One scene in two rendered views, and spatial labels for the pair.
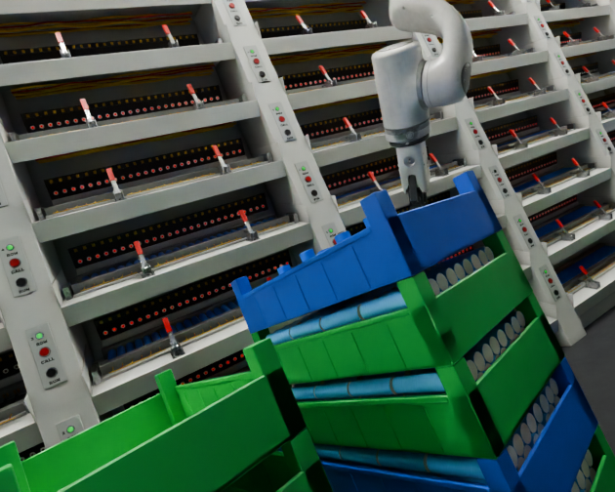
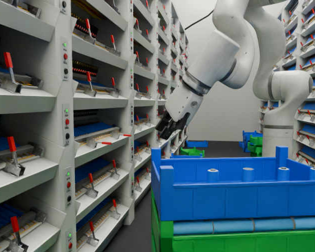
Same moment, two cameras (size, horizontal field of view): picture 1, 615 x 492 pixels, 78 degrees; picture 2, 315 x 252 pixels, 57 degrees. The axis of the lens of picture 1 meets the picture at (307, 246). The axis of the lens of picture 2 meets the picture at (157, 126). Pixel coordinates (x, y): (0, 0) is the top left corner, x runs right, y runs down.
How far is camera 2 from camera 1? 0.58 m
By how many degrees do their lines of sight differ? 55
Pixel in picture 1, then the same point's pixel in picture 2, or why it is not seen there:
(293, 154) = (61, 27)
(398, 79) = (226, 58)
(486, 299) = not seen: hidden behind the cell
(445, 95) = (238, 83)
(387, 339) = (313, 244)
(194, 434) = not seen: outside the picture
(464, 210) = (300, 171)
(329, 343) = (263, 241)
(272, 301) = (217, 200)
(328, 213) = (68, 94)
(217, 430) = not seen: outside the picture
